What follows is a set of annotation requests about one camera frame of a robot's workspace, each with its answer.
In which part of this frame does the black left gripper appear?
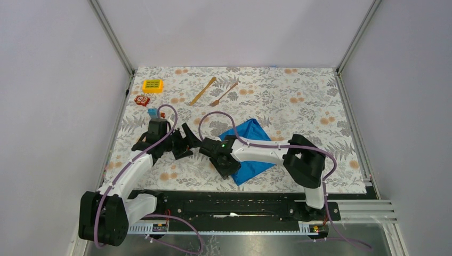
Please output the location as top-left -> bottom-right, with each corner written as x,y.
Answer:
160,123 -> 201,159

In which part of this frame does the blue cloth napkin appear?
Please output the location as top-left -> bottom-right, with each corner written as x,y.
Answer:
219,118 -> 283,186

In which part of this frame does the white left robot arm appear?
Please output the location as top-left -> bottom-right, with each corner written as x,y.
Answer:
78,118 -> 201,246

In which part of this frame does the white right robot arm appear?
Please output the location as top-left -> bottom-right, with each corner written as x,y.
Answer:
199,134 -> 327,220

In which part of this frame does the blue toy train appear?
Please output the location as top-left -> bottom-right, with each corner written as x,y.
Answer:
147,108 -> 166,119

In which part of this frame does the wooden spoon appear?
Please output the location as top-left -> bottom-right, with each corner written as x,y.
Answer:
189,77 -> 217,106

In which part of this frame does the wooden fork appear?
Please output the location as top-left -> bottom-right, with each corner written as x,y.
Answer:
209,82 -> 238,107

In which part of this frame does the red owl toy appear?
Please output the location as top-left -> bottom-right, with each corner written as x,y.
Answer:
134,95 -> 150,107

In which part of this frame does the yellow green toy block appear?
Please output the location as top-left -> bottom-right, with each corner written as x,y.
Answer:
142,79 -> 164,93

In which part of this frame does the floral tablecloth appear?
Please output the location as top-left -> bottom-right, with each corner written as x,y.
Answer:
104,67 -> 366,194

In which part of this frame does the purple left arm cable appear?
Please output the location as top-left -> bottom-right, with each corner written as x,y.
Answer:
93,104 -> 206,254

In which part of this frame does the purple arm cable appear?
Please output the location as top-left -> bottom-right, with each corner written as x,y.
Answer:
198,111 -> 372,252
93,104 -> 206,254

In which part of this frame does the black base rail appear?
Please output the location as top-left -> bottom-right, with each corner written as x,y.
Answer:
129,190 -> 341,232

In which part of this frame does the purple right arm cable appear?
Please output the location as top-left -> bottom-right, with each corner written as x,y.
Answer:
198,111 -> 372,252

